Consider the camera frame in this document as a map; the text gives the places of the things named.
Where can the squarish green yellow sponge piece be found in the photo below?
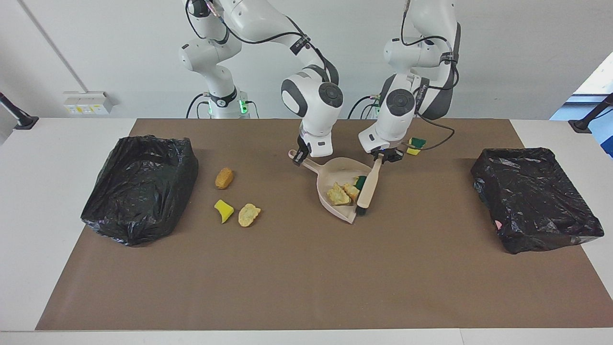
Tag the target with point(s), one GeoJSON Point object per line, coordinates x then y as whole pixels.
{"type": "Point", "coordinates": [417, 142]}

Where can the white wall outlet box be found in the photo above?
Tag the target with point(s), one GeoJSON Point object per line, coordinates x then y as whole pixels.
{"type": "Point", "coordinates": [88, 103]}

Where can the beige plastic dustpan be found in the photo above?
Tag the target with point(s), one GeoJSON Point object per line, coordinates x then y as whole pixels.
{"type": "Point", "coordinates": [337, 173]}

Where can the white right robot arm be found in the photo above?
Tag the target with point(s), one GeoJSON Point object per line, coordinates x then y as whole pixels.
{"type": "Point", "coordinates": [311, 100]}

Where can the notched green yellow sponge piece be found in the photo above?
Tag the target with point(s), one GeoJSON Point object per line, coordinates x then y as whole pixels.
{"type": "Point", "coordinates": [360, 182]}

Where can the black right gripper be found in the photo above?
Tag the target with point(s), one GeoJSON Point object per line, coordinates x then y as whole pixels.
{"type": "Point", "coordinates": [303, 146]}

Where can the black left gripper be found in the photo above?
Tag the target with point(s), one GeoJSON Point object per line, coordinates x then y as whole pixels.
{"type": "Point", "coordinates": [393, 154]}

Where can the black bag lined bin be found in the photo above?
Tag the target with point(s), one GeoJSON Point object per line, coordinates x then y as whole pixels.
{"type": "Point", "coordinates": [531, 201]}
{"type": "Point", "coordinates": [139, 191]}

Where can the brown table mat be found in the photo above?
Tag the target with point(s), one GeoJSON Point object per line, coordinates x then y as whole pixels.
{"type": "Point", "coordinates": [306, 297]}

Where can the large beige sponge chunk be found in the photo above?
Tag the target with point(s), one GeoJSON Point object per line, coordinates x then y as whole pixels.
{"type": "Point", "coordinates": [338, 195]}

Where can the plain yellow sponge piece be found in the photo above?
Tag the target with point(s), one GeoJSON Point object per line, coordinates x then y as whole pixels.
{"type": "Point", "coordinates": [224, 210]}

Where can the beige brush black bristles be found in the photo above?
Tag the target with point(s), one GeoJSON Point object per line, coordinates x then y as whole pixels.
{"type": "Point", "coordinates": [369, 189]}

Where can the black clamp stand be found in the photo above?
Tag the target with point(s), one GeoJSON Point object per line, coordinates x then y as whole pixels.
{"type": "Point", "coordinates": [24, 122]}
{"type": "Point", "coordinates": [582, 125]}

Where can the brown oval sponge piece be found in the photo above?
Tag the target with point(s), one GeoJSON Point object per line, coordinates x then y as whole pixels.
{"type": "Point", "coordinates": [224, 178]}

